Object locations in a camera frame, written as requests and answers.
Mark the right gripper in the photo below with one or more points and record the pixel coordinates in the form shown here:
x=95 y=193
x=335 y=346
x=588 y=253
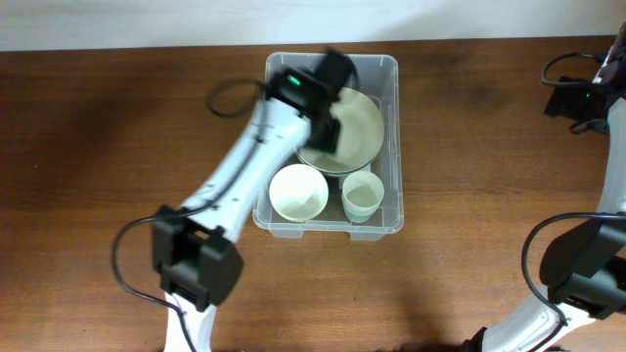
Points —
x=565 y=101

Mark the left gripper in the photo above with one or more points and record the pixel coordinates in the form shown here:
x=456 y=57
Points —
x=330 y=135

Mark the cream plate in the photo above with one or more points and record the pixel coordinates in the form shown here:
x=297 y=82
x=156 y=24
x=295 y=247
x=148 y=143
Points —
x=359 y=140

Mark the white bowl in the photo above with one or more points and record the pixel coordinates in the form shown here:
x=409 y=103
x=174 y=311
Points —
x=298 y=192

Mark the clear plastic storage bin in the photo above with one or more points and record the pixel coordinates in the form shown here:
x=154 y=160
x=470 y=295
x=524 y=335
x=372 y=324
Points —
x=377 y=79

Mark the cream plastic cup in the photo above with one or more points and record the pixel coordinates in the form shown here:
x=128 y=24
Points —
x=363 y=188

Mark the grey plastic cup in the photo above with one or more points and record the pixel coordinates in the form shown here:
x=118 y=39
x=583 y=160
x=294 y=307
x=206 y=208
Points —
x=353 y=210

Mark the green plastic cup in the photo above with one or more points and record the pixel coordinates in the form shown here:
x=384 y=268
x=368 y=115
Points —
x=357 y=217

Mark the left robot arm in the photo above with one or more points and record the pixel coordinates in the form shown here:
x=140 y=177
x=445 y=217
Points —
x=194 y=247

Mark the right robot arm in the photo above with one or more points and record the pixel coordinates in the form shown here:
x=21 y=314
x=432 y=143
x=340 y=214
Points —
x=582 y=275

